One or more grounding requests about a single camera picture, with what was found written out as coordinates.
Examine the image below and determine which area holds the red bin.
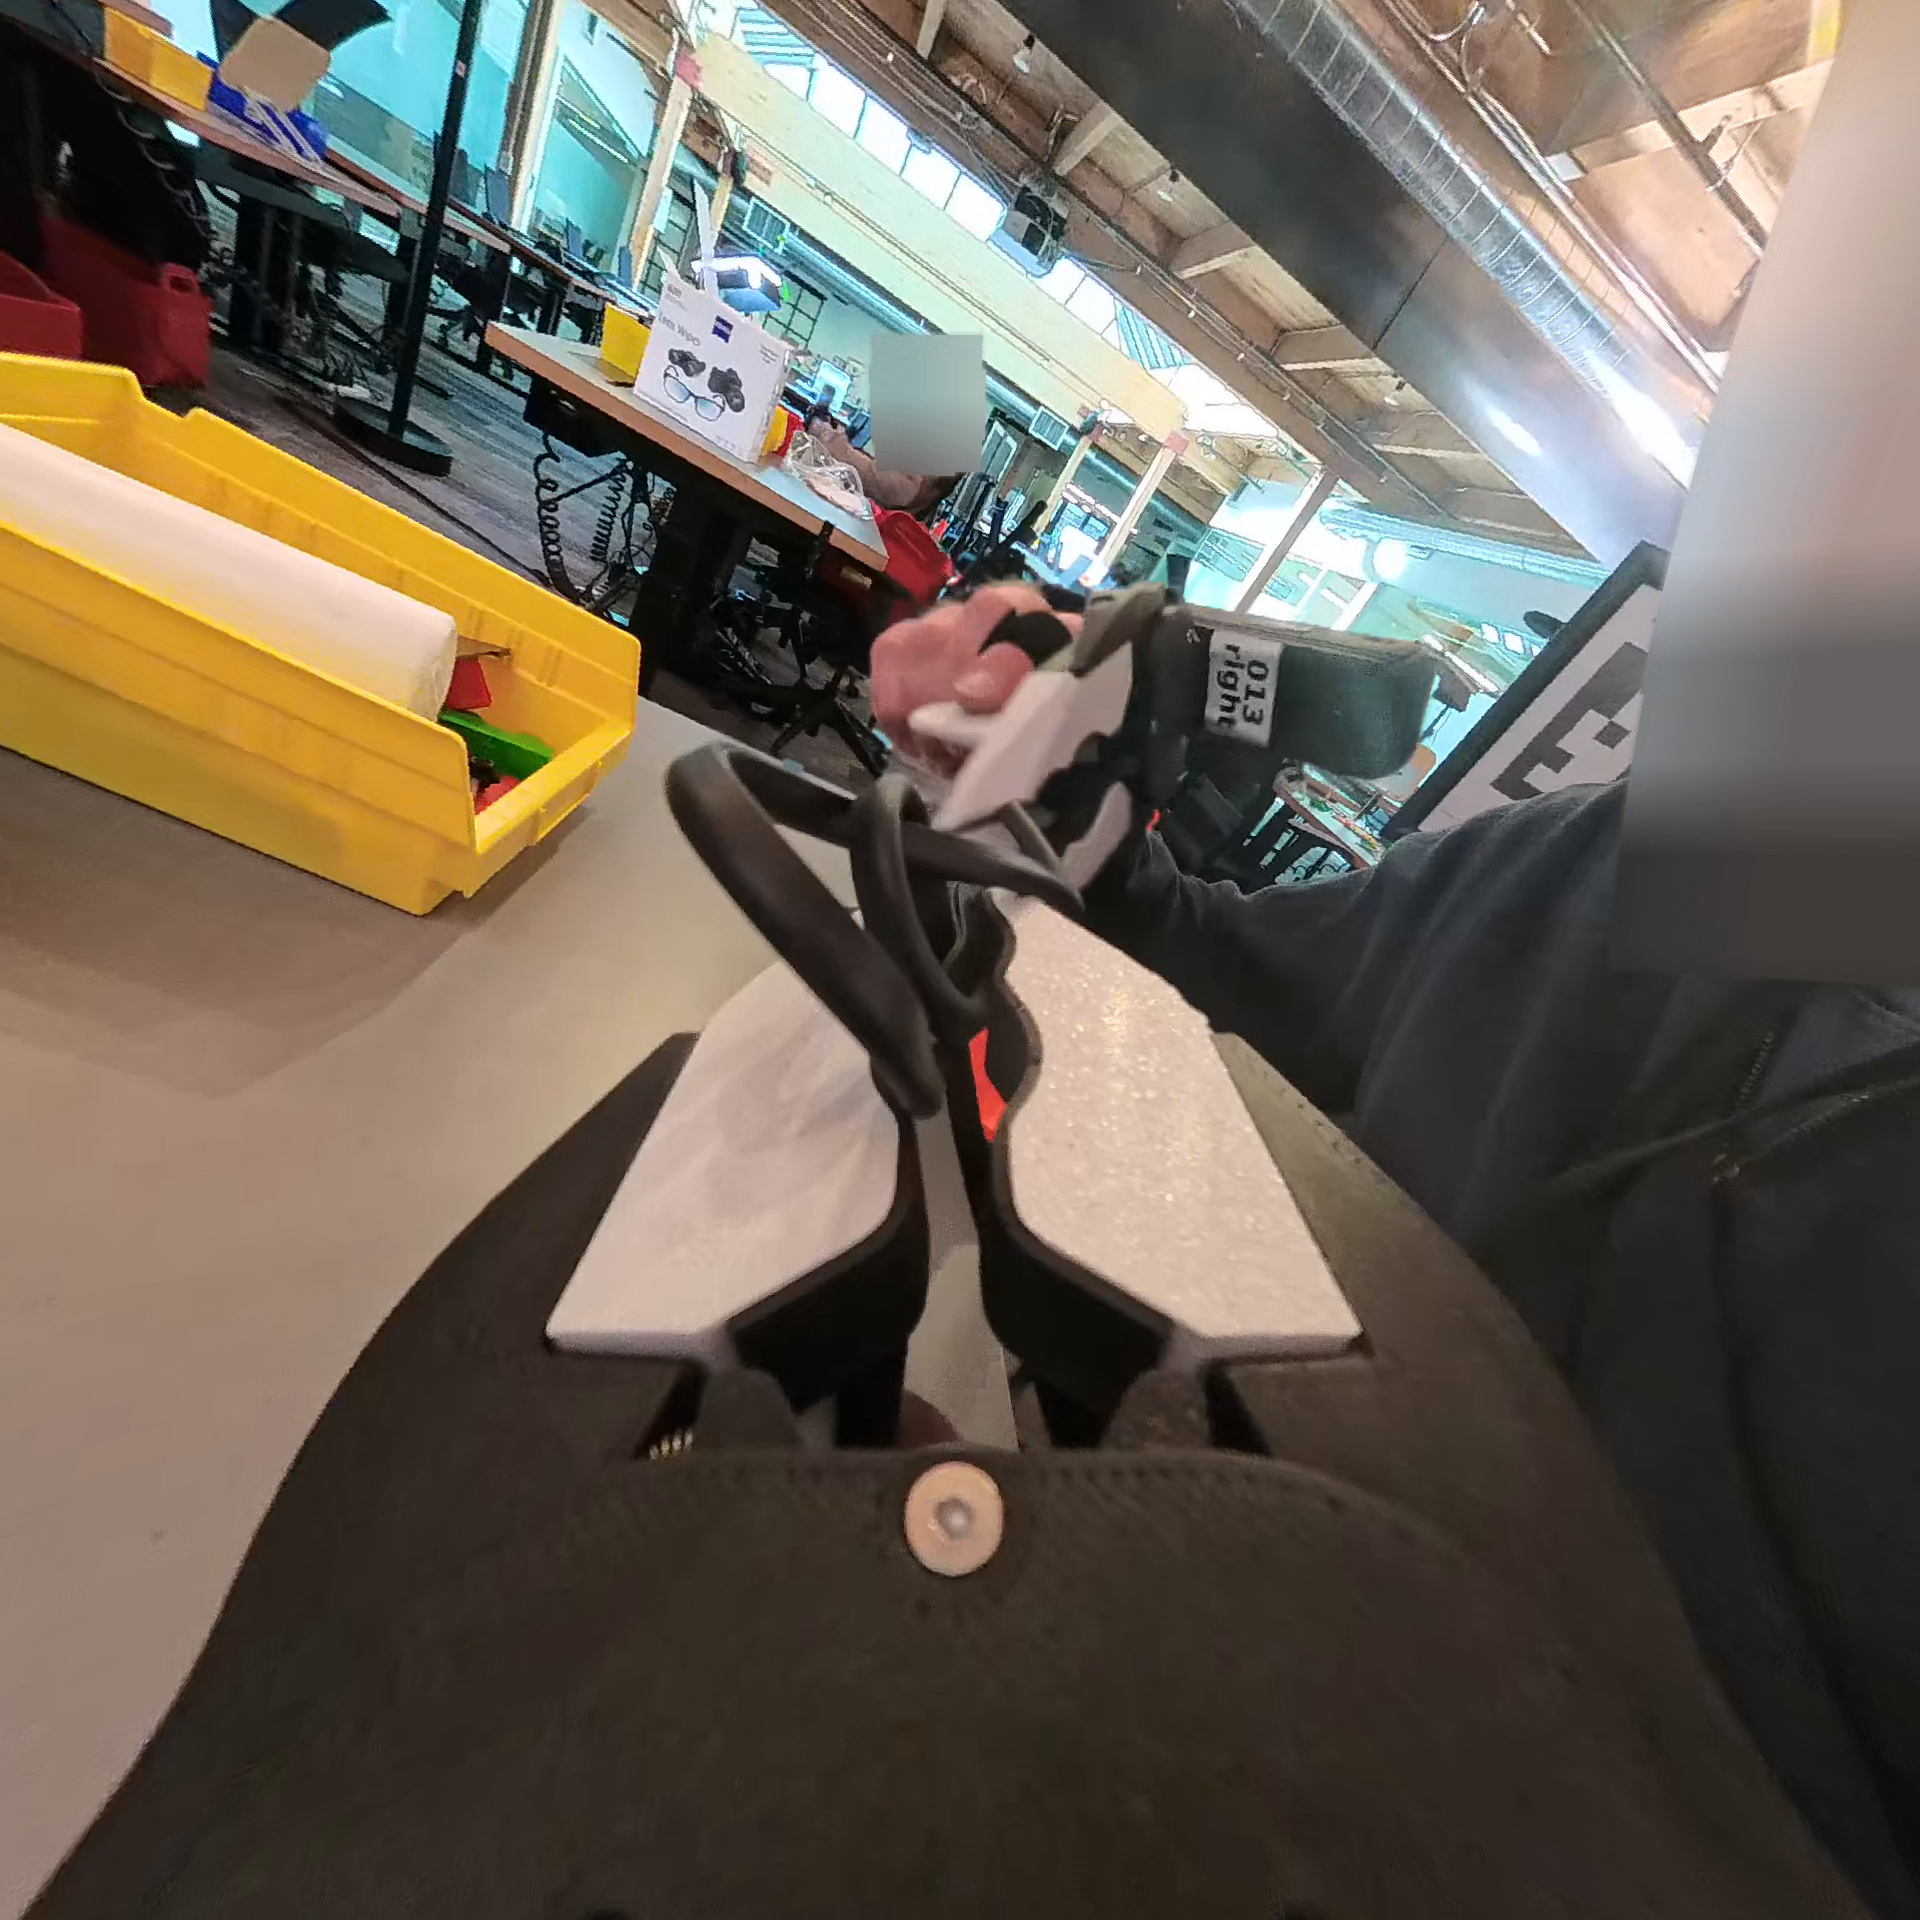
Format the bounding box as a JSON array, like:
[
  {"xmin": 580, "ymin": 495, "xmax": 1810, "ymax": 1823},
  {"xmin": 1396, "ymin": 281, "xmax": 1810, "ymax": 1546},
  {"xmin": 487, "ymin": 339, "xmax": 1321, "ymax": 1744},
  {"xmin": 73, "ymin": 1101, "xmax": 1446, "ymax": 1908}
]
[
  {"xmin": 30, "ymin": 195, "xmax": 217, "ymax": 386},
  {"xmin": 0, "ymin": 256, "xmax": 85, "ymax": 362}
]

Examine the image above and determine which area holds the black cable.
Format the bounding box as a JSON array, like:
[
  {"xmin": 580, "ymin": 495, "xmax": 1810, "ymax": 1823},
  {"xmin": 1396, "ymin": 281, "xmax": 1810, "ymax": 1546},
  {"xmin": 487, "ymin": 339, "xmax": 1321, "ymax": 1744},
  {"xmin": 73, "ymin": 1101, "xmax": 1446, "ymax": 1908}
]
[{"xmin": 665, "ymin": 743, "xmax": 1088, "ymax": 1117}]

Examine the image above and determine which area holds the framed tag sign board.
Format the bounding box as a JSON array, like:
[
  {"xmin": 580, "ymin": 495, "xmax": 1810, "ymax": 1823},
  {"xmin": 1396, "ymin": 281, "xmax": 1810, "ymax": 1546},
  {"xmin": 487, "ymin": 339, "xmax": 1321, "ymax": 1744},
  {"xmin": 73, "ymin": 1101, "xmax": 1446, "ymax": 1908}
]
[{"xmin": 1396, "ymin": 539, "xmax": 1670, "ymax": 842}]

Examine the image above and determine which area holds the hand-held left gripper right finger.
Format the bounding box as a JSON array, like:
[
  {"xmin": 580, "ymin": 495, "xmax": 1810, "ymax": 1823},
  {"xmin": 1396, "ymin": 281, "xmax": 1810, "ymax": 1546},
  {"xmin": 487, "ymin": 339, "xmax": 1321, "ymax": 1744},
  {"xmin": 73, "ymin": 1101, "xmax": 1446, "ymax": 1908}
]
[{"xmin": 976, "ymin": 892, "xmax": 1363, "ymax": 1367}]

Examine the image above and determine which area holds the white printed box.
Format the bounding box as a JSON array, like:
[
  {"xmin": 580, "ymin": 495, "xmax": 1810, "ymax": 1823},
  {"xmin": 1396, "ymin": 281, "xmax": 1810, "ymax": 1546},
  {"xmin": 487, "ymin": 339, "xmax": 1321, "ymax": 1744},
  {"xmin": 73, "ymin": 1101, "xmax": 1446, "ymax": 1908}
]
[{"xmin": 635, "ymin": 276, "xmax": 798, "ymax": 462}]

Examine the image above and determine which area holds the yellow bin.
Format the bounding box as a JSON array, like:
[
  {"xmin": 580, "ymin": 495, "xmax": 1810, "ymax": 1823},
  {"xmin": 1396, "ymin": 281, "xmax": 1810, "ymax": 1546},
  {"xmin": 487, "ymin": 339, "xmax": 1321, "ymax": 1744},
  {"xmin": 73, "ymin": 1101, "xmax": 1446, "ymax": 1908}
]
[{"xmin": 0, "ymin": 352, "xmax": 643, "ymax": 918}]

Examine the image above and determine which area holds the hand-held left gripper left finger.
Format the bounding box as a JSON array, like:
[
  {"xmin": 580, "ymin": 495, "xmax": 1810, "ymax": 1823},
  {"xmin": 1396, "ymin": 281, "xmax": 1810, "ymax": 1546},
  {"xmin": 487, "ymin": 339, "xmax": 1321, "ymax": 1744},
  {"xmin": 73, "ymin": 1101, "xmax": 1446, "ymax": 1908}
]
[{"xmin": 546, "ymin": 959, "xmax": 925, "ymax": 1358}]

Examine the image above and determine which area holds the long desk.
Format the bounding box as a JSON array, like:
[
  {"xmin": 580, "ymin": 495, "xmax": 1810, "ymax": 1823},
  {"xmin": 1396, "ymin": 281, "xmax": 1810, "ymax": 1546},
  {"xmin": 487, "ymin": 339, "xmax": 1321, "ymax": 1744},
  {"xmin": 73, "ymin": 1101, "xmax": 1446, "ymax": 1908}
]
[{"xmin": 90, "ymin": 46, "xmax": 601, "ymax": 362}]

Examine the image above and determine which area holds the white roll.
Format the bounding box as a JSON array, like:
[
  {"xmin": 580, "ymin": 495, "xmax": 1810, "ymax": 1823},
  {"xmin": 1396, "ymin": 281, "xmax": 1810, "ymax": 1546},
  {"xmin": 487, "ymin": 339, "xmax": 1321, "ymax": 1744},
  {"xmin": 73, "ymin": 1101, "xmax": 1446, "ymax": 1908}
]
[{"xmin": 0, "ymin": 420, "xmax": 462, "ymax": 715}]

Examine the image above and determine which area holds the wooden table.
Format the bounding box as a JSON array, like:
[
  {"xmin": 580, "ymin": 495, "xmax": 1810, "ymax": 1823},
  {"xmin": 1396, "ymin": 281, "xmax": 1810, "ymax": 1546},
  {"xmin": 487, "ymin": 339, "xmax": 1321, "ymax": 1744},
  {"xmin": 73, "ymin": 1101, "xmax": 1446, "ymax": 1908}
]
[{"xmin": 479, "ymin": 324, "xmax": 901, "ymax": 708}]

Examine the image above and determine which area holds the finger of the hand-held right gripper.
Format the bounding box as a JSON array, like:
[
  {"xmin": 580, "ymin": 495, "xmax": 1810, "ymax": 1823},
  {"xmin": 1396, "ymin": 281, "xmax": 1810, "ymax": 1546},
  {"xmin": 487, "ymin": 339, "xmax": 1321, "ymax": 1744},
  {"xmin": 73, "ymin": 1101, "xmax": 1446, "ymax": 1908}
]
[{"xmin": 906, "ymin": 624, "xmax": 1141, "ymax": 836}]

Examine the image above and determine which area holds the black support post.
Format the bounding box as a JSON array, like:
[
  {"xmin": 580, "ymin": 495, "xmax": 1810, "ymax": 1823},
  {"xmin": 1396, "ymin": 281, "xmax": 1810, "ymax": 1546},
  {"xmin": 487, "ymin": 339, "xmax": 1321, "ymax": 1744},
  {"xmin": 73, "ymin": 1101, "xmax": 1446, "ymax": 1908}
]
[{"xmin": 336, "ymin": 0, "xmax": 497, "ymax": 476}]

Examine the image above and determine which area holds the green block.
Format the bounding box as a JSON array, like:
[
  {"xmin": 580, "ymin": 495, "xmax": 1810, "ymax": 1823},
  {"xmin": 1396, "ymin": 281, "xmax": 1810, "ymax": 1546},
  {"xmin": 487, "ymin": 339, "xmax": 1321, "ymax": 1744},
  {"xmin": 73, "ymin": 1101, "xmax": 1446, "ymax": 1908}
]
[{"xmin": 444, "ymin": 708, "xmax": 558, "ymax": 787}]

